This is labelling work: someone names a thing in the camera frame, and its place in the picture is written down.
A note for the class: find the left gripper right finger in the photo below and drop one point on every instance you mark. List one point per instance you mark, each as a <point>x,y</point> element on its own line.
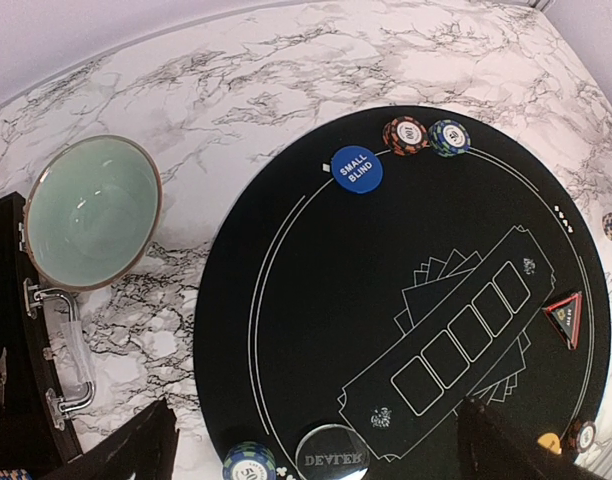
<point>488,448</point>

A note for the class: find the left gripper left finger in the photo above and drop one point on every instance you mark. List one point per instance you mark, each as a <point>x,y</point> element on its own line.
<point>143,448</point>

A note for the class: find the orange big blind button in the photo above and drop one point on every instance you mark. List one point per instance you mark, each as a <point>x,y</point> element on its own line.
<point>551,442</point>

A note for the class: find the red chip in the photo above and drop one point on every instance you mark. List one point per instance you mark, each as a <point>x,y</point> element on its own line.
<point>582,435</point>
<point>405,136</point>

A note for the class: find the green chip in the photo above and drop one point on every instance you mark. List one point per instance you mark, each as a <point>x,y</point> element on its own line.
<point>449,138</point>
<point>249,461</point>

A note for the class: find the red black triangle all-in marker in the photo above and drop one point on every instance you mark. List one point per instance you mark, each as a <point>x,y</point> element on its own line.
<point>565,316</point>

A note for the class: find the blue small blind button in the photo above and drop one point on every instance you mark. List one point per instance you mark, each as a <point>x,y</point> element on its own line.
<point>357,169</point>

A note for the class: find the black poker chip case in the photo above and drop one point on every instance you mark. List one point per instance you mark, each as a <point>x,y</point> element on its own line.
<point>28,438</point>

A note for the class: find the clear round dealer button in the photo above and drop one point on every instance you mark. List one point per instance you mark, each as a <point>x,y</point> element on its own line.
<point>332,452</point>

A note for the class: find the round black poker mat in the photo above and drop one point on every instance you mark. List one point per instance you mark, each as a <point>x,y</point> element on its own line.
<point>382,311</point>

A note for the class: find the pale green ceramic bowl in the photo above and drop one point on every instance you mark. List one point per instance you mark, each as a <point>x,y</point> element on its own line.
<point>92,212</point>

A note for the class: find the chrome case handle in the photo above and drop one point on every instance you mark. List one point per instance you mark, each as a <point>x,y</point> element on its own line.
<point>61,408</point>

